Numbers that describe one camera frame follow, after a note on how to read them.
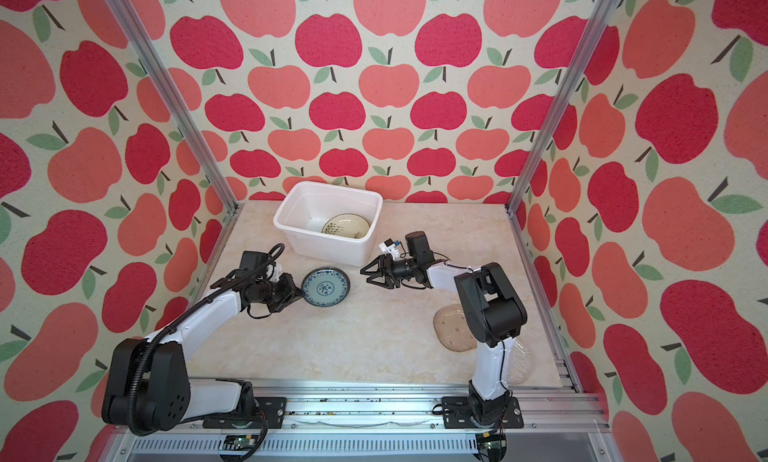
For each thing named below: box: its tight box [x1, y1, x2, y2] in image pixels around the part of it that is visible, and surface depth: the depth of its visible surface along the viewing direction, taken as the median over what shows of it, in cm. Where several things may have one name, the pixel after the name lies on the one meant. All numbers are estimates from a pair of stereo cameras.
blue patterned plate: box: [301, 266, 351, 308], surface depth 93 cm
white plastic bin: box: [273, 181, 384, 266], surface depth 108 cm
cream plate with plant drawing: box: [321, 213, 371, 239], surface depth 110 cm
